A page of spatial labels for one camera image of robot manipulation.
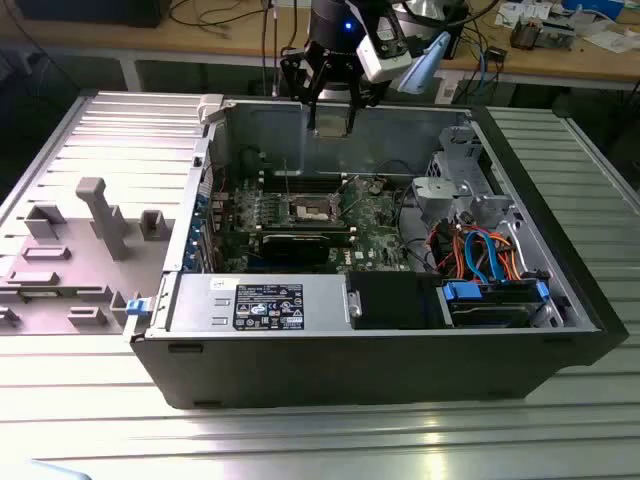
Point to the white paper sheets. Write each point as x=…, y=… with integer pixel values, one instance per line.
x=510, y=12

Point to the small black adapter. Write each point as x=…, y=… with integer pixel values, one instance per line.
x=497, y=52

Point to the silver metal drive cage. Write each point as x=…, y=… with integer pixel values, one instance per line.
x=440, y=190

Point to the large black box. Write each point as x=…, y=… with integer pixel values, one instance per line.
x=90, y=12

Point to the black upright device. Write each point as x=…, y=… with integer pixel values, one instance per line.
x=462, y=40

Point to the black PC case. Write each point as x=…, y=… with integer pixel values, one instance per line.
x=350, y=370

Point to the grey metal device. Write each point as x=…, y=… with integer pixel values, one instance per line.
x=557, y=32

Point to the green motherboard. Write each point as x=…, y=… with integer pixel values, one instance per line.
x=375, y=235

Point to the silver coin battery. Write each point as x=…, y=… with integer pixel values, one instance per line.
x=375, y=189

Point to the hard disk in blue carrier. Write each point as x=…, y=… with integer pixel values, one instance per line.
x=460, y=291

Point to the black RAM slot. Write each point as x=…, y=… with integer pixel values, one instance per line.
x=340, y=235
x=300, y=225
x=277, y=178
x=310, y=188

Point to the pale blue plastic object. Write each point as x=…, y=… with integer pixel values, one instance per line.
x=55, y=472

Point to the grey parts rack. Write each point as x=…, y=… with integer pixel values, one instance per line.
x=75, y=250

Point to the blue case latch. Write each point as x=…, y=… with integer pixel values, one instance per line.
x=137, y=307

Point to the silver CPU plate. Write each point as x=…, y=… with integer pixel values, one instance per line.
x=332, y=129

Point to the blue expansion slot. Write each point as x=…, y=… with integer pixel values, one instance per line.
x=256, y=261

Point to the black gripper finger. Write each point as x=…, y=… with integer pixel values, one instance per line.
x=300, y=75
x=359, y=97

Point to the thin metal locking lever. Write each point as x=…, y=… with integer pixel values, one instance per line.
x=287, y=180
x=348, y=184

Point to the copper coil device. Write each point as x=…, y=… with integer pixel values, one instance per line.
x=525, y=35

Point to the black plastic shroud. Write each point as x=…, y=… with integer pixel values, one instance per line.
x=390, y=300

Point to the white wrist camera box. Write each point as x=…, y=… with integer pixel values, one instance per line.
x=385, y=60

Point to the grey case latch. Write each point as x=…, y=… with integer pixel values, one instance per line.
x=210, y=107

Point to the white paper sheet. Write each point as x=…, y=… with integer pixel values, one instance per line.
x=612, y=41

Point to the black graphics card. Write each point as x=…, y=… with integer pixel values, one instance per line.
x=295, y=247

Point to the silver power supply unit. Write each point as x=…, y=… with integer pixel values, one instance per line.
x=200, y=300

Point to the wooden desk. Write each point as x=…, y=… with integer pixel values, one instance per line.
x=550, y=65

